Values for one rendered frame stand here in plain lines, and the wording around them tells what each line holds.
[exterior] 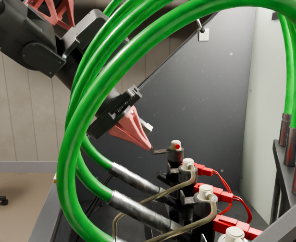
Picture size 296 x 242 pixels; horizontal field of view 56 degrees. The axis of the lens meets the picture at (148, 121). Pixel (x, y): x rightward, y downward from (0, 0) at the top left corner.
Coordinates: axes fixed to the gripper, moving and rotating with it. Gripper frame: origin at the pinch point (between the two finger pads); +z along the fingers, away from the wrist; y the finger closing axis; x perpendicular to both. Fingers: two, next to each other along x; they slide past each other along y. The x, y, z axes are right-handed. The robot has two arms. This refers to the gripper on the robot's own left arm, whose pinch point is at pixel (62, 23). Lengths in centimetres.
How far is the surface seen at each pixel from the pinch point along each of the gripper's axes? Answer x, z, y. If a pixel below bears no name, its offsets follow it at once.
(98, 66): -11.7, 27.8, -23.2
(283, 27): -30.1, 29.9, 5.5
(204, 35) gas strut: -19.3, 12.8, 28.1
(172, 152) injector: -4.3, 35.9, -1.2
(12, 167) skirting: 209, -71, 148
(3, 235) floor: 167, -1, 82
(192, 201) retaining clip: -7.9, 43.5, -14.1
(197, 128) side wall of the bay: -1.2, 30.2, 33.9
